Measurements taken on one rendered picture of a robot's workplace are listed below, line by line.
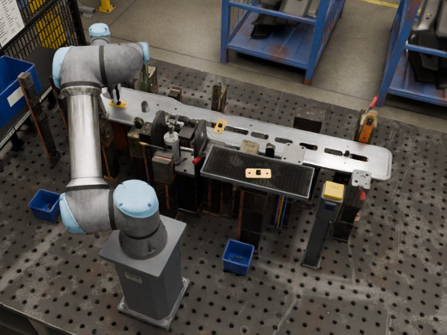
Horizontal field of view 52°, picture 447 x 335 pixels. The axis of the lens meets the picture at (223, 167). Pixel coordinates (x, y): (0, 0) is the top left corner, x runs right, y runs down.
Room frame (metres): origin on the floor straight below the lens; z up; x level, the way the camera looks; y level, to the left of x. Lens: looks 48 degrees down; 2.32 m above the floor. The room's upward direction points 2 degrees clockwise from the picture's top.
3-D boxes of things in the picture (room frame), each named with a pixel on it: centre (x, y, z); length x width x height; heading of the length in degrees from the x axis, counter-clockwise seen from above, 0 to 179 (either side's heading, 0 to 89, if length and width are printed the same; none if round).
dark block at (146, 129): (1.26, 0.29, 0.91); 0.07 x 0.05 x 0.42; 165
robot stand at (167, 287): (0.78, 0.24, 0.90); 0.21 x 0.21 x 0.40; 71
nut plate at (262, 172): (1.01, -0.12, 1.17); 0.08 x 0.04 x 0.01; 91
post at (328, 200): (0.96, -0.37, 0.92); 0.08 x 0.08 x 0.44; 75
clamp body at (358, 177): (1.09, -0.51, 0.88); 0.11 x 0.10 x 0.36; 165
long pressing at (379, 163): (1.41, 0.00, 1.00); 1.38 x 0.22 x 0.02; 75
